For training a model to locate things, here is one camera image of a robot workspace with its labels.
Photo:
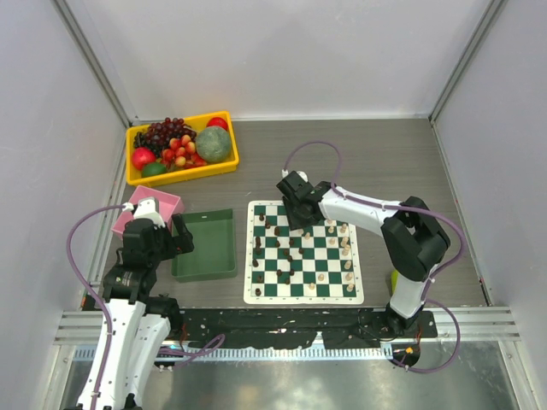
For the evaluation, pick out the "red apple front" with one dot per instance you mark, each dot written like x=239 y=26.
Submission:
x=141 y=157

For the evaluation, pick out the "pink plastic box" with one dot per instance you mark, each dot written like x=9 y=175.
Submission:
x=168 y=206

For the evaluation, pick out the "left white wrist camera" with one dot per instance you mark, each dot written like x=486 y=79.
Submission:
x=147 y=208

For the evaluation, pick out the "green plastic tray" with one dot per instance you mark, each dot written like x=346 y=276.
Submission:
x=214 y=255

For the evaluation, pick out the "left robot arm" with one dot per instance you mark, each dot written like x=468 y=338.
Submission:
x=134 y=323

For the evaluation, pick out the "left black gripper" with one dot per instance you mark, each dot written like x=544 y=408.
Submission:
x=181 y=243

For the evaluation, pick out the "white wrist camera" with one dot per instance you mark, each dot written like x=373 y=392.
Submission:
x=147 y=208
x=302 y=174

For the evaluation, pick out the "white slotted cable duct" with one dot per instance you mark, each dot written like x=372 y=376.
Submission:
x=313 y=353

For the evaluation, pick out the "green lime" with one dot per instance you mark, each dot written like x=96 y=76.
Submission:
x=153 y=169

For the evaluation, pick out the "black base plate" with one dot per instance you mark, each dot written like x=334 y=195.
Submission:
x=292 y=328

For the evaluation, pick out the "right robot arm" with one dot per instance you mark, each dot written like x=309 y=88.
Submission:
x=415 y=241

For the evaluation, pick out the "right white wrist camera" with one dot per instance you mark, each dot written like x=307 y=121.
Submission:
x=302 y=174

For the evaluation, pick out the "green melon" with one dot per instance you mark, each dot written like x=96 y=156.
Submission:
x=214 y=144

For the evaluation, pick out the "green pear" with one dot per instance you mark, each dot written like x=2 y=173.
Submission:
x=393 y=279

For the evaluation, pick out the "yellow plastic fruit bin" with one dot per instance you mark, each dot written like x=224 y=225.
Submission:
x=198 y=123

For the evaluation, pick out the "dark purple grape bunch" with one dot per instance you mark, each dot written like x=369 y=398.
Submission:
x=157 y=136

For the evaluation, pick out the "red apple back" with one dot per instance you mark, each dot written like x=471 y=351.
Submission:
x=219 y=122

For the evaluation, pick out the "green white chess board mat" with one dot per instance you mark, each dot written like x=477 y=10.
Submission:
x=314 y=265

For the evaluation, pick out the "red apple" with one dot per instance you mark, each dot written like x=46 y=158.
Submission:
x=219 y=122
x=141 y=157

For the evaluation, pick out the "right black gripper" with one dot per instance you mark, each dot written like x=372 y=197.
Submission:
x=294 y=222

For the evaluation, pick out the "red yellow cherry bunch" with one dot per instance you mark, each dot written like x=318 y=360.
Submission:
x=181 y=153

